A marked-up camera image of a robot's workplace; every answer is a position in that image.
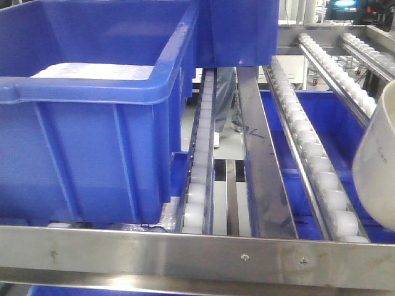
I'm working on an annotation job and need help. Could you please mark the blue crate rear shelf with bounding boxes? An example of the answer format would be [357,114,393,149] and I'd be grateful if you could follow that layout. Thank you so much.
[196,0,280,68]

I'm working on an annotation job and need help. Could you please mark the person legs in jeans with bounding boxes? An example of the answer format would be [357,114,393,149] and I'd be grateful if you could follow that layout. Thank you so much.
[214,67,243,149]

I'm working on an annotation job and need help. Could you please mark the white roller track left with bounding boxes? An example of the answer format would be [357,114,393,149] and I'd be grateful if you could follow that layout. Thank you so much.
[180,68,217,235]

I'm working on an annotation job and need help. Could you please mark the white roller track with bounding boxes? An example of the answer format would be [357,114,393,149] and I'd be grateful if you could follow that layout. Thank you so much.
[262,57,370,244]
[180,68,217,235]
[298,33,376,129]
[340,33,394,81]

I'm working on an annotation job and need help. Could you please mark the steel divider strip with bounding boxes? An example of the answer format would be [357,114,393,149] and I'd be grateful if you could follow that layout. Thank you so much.
[236,67,298,239]

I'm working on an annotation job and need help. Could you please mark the large blue crate front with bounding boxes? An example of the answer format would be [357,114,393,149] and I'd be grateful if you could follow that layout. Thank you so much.
[1,1,199,224]

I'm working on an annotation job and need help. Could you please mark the white roller track middle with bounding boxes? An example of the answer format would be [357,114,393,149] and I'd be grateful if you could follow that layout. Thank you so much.
[262,57,370,244]

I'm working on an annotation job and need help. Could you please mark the white roller track far right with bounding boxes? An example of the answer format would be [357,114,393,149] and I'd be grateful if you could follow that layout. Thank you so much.
[340,33,394,81]

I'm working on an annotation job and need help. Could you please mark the steel front shelf rail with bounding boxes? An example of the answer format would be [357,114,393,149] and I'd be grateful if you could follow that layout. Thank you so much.
[1,226,394,295]

